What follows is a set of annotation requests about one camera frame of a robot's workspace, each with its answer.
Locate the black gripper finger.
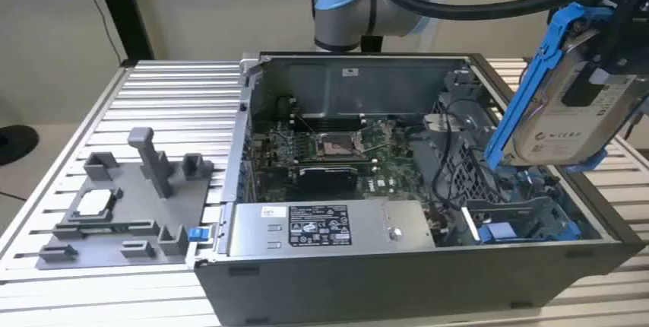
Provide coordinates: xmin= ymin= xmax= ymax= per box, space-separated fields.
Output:
xmin=559 ymin=62 xmax=613 ymax=108

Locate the hard disk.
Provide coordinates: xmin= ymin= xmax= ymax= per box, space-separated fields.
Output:
xmin=483 ymin=2 xmax=649 ymax=174

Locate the grey metal disk bay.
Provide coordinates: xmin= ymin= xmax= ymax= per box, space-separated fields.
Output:
xmin=409 ymin=112 xmax=582 ymax=246

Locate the green motherboard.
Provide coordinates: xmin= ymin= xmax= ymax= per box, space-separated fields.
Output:
xmin=250 ymin=116 xmax=425 ymax=205

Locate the silver power supply unit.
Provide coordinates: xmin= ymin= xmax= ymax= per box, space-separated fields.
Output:
xmin=225 ymin=200 xmax=437 ymax=259

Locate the CPU socket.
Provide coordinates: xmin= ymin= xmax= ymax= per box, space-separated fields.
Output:
xmin=313 ymin=129 xmax=369 ymax=159

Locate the open black PC case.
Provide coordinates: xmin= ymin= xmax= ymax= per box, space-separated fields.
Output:
xmin=193 ymin=51 xmax=643 ymax=327

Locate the grey parts rack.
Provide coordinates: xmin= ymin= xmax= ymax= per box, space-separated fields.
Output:
xmin=34 ymin=126 xmax=224 ymax=270

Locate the silver CPU chip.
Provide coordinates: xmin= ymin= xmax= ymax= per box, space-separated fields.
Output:
xmin=74 ymin=192 xmax=113 ymax=216

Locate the black round stand base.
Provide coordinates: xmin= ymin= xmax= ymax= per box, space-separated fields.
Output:
xmin=0 ymin=124 xmax=40 ymax=166

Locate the thin black wire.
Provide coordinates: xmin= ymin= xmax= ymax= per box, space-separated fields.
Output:
xmin=431 ymin=98 xmax=502 ymax=216

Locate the blue wire plug block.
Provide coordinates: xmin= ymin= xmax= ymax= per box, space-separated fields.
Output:
xmin=477 ymin=222 xmax=523 ymax=245

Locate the black upright post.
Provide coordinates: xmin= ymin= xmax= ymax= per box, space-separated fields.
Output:
xmin=89 ymin=0 xmax=156 ymax=61

